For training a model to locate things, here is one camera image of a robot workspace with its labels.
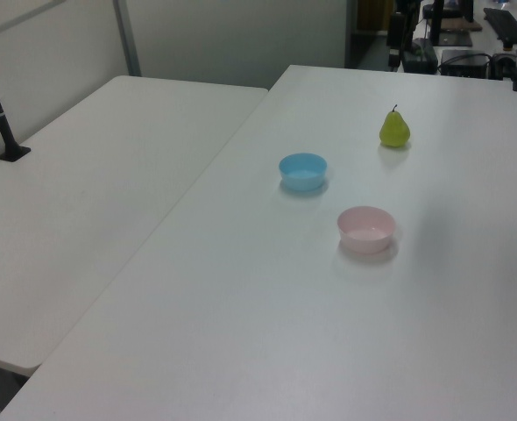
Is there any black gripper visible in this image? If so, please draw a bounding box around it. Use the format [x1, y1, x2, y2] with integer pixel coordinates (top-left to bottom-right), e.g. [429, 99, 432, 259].
[387, 11, 407, 72]

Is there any green pear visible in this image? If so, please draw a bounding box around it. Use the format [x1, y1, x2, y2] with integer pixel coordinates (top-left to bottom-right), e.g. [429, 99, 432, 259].
[379, 103, 413, 148]

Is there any blue plastic bowl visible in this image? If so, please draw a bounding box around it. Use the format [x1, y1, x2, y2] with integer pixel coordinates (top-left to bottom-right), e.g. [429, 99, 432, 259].
[278, 152, 329, 192]

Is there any pink plastic bowl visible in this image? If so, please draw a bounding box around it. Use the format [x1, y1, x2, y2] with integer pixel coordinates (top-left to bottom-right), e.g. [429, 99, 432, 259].
[336, 205, 397, 255]

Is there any black green device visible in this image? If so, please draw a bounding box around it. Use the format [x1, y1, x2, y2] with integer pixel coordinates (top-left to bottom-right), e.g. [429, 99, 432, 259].
[400, 38, 440, 74]

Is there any black monitor stand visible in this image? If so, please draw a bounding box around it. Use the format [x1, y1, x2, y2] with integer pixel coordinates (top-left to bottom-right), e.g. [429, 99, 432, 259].
[431, 0, 475, 48]

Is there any black electronics box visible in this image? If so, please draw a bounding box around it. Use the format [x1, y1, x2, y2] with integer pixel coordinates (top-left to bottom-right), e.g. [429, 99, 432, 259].
[440, 48, 492, 79]

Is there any brown wooden board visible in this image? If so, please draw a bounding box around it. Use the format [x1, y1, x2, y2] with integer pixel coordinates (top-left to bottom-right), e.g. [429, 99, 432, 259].
[423, 14, 484, 32]

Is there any black keyboard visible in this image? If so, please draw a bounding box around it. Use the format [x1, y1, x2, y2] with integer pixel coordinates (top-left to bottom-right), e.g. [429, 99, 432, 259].
[483, 7, 517, 46]

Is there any grey partition post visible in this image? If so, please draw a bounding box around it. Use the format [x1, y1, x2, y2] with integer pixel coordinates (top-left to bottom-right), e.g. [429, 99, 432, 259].
[111, 0, 142, 78]

